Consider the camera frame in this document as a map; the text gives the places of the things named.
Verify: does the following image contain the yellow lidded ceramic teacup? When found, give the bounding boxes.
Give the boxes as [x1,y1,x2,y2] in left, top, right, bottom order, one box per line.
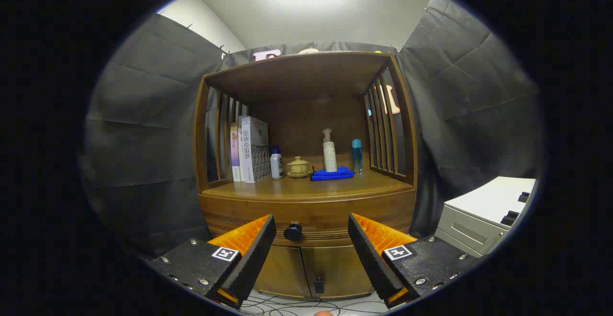
[286,156,312,179]

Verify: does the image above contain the wooden cabinet door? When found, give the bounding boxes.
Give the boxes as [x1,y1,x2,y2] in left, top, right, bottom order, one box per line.
[254,244,311,298]
[301,245,375,300]

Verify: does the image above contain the brown wooden drawer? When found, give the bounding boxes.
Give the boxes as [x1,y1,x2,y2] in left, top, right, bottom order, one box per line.
[199,189,416,247]

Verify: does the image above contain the white metal drawer unit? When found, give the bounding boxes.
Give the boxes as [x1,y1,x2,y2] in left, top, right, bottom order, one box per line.
[433,176,537,258]

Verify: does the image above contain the wooden countertop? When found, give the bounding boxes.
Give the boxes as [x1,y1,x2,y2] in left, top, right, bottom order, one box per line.
[202,168,413,198]

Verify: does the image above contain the black floor cables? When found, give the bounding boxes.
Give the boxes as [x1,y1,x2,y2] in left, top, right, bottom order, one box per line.
[239,293,391,316]

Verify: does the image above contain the white pump bottle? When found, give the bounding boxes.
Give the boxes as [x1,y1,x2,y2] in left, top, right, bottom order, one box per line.
[322,128,338,173]

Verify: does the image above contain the white bottle with blue cap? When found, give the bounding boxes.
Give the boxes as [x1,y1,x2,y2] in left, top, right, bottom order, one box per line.
[270,145,284,180]

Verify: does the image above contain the blue folded cloth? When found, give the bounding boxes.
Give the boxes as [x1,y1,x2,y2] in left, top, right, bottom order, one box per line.
[310,166,355,181]

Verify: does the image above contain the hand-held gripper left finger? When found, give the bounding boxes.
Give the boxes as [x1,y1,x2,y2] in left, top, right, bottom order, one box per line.
[152,214,277,310]

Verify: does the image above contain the thick white patterned book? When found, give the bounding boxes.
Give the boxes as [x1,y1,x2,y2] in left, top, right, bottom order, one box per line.
[241,116,272,184]

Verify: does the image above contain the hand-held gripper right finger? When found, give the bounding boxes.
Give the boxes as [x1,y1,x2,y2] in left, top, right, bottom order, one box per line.
[348,213,482,309]

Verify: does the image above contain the black backdrop cloth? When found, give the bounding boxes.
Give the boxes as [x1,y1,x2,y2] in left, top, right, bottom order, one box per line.
[81,0,544,259]

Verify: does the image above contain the purple thin book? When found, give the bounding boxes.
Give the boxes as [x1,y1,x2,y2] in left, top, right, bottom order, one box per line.
[230,123,240,182]

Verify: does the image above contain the black round drawer knob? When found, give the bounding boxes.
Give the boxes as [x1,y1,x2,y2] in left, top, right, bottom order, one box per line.
[283,221,303,241]

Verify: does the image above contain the brown wooden cabinet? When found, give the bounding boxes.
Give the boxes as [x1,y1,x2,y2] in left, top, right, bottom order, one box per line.
[193,51,418,300]

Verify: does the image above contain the white thin book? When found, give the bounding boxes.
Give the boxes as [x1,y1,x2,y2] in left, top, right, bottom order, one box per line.
[238,116,246,182]

